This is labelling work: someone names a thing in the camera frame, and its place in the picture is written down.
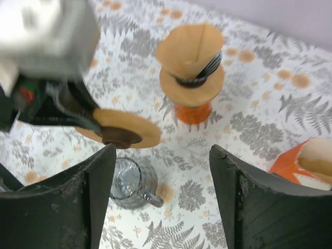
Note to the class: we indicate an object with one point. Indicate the orange glass carafe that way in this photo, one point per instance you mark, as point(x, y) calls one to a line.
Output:
point(193, 115)

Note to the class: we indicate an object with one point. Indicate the grey glass carafe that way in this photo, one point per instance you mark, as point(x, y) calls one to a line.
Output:
point(134, 185)

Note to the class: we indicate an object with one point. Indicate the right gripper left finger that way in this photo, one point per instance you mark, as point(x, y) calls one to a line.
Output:
point(66, 210)

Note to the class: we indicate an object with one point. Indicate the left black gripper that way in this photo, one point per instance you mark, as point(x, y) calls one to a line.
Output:
point(49, 102)

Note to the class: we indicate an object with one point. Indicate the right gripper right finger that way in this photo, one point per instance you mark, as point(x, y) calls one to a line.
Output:
point(263, 210)

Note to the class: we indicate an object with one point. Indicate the brown paper coffee filter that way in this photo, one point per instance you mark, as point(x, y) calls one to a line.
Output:
point(188, 48)

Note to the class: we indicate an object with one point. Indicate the floral tablecloth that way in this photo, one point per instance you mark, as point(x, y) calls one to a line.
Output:
point(276, 95)

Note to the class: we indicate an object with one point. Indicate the blue glass dripper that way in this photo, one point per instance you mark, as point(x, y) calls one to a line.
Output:
point(201, 78)

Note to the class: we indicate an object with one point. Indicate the orange coffee filter box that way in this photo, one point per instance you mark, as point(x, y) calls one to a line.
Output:
point(307, 164)

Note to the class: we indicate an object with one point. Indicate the wooden ring dripper stand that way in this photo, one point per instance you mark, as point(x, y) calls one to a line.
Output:
point(192, 97)

